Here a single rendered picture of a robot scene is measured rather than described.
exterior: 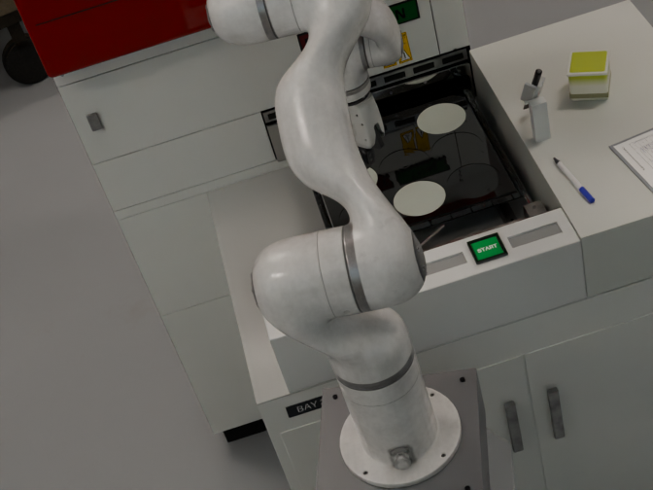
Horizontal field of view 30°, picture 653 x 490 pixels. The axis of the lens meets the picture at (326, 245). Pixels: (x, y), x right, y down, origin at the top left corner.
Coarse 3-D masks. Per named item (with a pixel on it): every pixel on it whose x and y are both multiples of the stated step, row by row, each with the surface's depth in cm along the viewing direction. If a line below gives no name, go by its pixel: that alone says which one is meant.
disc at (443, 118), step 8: (440, 104) 251; (448, 104) 251; (424, 112) 250; (432, 112) 250; (440, 112) 249; (448, 112) 249; (456, 112) 248; (464, 112) 247; (424, 120) 249; (432, 120) 248; (440, 120) 247; (448, 120) 247; (456, 120) 246; (424, 128) 246; (432, 128) 246; (440, 128) 245; (448, 128) 245
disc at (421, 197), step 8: (408, 184) 235; (416, 184) 234; (424, 184) 234; (432, 184) 233; (400, 192) 234; (408, 192) 233; (416, 192) 233; (424, 192) 232; (432, 192) 231; (440, 192) 231; (400, 200) 232; (408, 200) 231; (416, 200) 231; (424, 200) 230; (432, 200) 230; (440, 200) 229; (400, 208) 230; (408, 208) 230; (416, 208) 229; (424, 208) 229; (432, 208) 228
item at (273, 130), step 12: (432, 72) 253; (444, 72) 252; (456, 72) 253; (468, 72) 254; (396, 84) 252; (408, 84) 252; (420, 84) 253; (432, 84) 254; (384, 96) 253; (444, 96) 257; (408, 108) 257; (276, 120) 253; (276, 132) 253; (276, 144) 255; (276, 156) 256
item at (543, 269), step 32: (512, 224) 212; (544, 224) 210; (448, 256) 209; (512, 256) 206; (544, 256) 205; (576, 256) 207; (448, 288) 205; (480, 288) 207; (512, 288) 209; (544, 288) 210; (576, 288) 212; (416, 320) 209; (448, 320) 210; (480, 320) 212; (512, 320) 214; (288, 352) 207; (320, 352) 208; (288, 384) 212
